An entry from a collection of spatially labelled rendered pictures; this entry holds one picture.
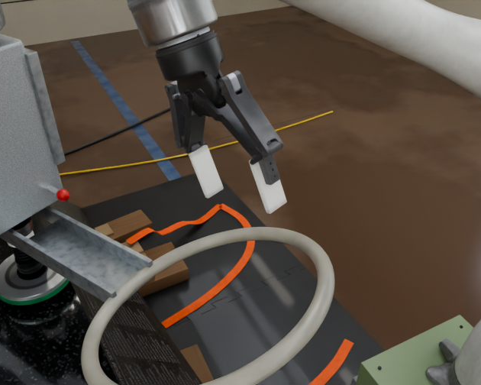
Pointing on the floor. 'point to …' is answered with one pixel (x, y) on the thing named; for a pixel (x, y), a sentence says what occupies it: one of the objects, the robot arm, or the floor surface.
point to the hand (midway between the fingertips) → (240, 192)
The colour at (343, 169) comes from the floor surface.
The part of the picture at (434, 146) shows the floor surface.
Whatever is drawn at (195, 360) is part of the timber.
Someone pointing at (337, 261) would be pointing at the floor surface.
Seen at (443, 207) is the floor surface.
